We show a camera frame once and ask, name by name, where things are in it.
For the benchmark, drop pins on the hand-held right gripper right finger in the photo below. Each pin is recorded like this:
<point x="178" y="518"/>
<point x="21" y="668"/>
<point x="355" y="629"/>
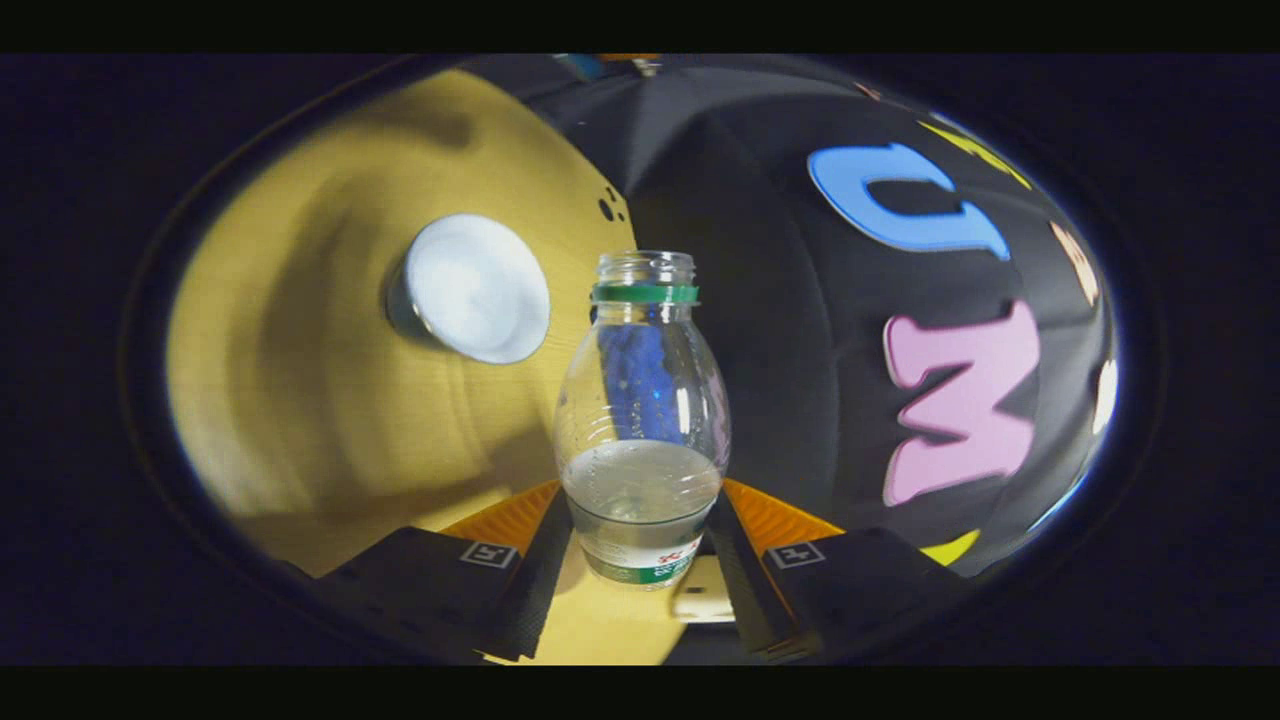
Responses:
<point x="750" y="600"/>

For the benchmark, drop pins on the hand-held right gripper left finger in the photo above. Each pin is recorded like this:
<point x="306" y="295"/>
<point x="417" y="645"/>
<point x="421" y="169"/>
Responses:
<point x="535" y="590"/>

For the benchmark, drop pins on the clear plastic water bottle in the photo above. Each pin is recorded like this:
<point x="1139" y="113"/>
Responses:
<point x="640" y="480"/>

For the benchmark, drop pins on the white teacup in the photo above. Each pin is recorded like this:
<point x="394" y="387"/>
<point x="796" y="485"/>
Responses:
<point x="475" y="290"/>

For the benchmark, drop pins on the white toaster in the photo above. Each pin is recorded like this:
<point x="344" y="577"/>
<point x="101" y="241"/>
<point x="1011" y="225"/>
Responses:
<point x="705" y="600"/>

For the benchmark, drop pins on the black backdrop cloth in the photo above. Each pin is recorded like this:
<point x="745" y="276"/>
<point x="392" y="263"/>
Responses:
<point x="790" y="330"/>

